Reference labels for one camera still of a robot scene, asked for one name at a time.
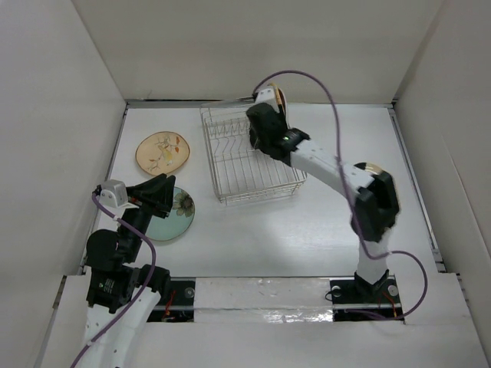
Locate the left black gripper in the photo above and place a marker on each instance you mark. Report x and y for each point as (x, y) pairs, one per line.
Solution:
(154, 195)

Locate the woven bamboo square tray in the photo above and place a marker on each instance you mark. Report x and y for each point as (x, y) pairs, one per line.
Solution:
(282, 96)

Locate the light green flower plate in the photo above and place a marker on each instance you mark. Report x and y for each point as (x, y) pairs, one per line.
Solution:
(177, 222)

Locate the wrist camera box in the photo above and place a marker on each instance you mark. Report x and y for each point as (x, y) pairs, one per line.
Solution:
(113, 193)
(270, 96)

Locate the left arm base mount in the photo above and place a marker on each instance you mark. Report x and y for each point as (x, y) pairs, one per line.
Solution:
(178, 305)

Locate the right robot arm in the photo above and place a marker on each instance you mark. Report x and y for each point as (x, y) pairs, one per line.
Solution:
(371, 196)

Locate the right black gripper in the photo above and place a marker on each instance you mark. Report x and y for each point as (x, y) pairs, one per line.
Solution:
(282, 118)

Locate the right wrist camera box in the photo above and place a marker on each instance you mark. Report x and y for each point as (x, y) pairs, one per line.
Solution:
(270, 96)

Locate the beige bird pattern plate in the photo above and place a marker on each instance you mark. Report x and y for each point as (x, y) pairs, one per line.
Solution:
(162, 153)

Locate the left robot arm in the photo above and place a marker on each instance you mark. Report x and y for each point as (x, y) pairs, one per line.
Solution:
(125, 282)

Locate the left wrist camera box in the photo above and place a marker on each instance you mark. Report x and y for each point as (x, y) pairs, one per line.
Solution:
(113, 193)

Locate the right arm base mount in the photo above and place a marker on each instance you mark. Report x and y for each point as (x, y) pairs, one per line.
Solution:
(348, 303)

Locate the cream plate black spot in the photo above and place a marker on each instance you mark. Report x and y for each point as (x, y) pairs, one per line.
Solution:
(369, 169)

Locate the metal wire dish rack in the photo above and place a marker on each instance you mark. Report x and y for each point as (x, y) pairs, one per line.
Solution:
(238, 171)

